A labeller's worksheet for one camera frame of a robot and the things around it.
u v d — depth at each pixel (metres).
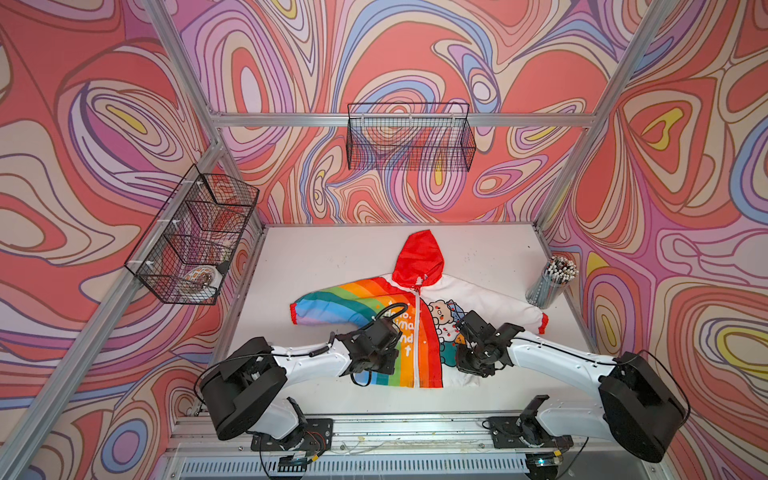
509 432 0.72
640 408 0.41
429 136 0.97
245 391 0.43
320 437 0.72
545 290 0.89
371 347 0.66
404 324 0.92
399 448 0.73
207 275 0.72
